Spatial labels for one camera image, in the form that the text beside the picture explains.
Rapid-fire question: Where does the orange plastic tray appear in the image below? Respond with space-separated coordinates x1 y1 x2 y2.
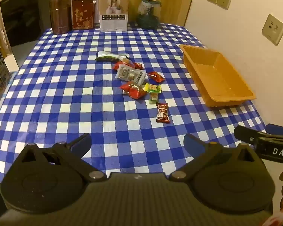
179 44 257 108

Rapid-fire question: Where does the wooden panel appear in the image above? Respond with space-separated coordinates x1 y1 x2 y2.
107 0 198 27

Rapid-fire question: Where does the small shiny red packet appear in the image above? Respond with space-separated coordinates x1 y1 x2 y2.
147 71 165 83

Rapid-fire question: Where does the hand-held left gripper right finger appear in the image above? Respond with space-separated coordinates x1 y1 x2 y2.
168 134 262 182

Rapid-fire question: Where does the grey translucent snack packet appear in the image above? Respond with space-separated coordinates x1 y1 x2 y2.
115 64 147 85

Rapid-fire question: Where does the green white snack packet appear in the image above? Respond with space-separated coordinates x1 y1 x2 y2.
95 51 130 63

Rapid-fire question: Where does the glass jar with green base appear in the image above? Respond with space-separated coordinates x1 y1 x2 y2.
136 0 161 30

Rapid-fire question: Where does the red gold printed box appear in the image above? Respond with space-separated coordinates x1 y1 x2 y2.
71 0 95 31

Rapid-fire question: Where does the white cardboard box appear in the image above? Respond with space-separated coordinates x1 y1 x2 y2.
99 0 130 32

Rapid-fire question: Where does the brown candy bar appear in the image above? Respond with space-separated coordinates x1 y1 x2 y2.
156 102 171 124

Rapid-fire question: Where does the red yellow snack packet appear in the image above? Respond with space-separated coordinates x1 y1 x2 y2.
120 81 148 100

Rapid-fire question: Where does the large beige wall plate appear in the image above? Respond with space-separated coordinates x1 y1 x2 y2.
261 14 283 47

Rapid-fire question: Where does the red white cloth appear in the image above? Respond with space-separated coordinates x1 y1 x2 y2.
269 207 283 226

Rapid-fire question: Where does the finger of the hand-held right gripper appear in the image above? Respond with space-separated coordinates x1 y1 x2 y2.
265 123 283 137
234 125 273 147

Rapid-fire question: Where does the large red packet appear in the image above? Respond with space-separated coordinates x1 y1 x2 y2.
112 61 132 72

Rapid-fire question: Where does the blue white checked tablecloth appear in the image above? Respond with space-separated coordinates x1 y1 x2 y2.
0 21 267 184

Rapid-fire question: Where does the yellow green candy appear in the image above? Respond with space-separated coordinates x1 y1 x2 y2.
144 83 162 94

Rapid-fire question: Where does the green orange candy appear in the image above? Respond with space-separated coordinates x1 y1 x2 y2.
148 92 160 104

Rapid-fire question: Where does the black monitor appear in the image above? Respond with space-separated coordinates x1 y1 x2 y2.
0 0 53 48

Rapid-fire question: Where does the brown tin canister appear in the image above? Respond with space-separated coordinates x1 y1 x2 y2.
49 0 72 35

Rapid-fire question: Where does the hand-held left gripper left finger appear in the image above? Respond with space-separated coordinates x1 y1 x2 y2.
14 133 106 184

